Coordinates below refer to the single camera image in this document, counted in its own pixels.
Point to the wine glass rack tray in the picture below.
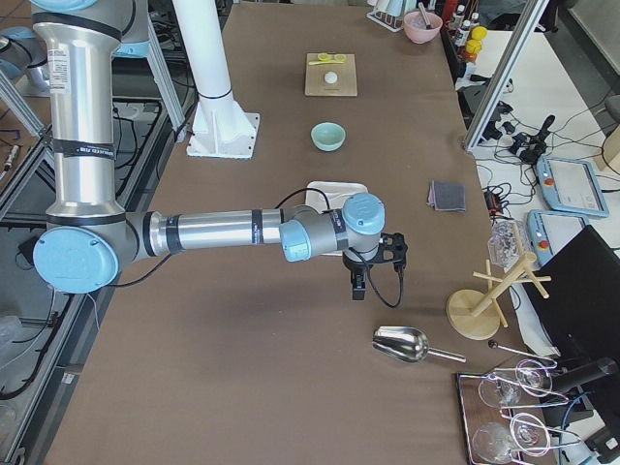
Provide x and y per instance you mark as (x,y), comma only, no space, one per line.
(518,414)

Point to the blue teach pendant upper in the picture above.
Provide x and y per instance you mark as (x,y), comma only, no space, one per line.
(571,186)

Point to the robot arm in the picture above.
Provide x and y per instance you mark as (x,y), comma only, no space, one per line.
(24,61)
(90,237)

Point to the white steamed bun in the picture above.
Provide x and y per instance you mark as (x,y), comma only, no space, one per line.
(330,78)

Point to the yellow toy fruit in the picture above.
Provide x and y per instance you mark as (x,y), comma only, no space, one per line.
(474,43)

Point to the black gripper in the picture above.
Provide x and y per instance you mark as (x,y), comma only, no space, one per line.
(354,265)

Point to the light green ceramic bowl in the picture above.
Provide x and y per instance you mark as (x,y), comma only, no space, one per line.
(328,136)

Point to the cream rabbit tray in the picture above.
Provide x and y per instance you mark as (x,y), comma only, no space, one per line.
(336,192)

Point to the grey folded cloth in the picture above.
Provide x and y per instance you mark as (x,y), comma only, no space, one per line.
(445,196)

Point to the blue teach pendant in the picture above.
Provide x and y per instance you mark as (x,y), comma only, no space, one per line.
(571,186)
(550,231)

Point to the clear glass jar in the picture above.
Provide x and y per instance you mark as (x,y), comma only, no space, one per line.
(508,240)

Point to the wooden cutting board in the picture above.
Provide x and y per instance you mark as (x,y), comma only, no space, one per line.
(347,77)

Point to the pink ribbed bowl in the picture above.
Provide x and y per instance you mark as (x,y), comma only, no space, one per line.
(416,30)

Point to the wooden mug tree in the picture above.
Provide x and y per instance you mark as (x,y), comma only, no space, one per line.
(478,316)

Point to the white wire cup rack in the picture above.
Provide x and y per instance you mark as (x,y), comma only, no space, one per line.
(389,13)

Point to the blue teach pendant lower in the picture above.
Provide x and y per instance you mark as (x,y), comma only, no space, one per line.
(550,231)

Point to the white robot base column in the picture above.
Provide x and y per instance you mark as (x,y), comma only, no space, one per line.
(221,128)

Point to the metal scoop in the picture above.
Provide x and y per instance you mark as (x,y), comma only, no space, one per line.
(408,344)

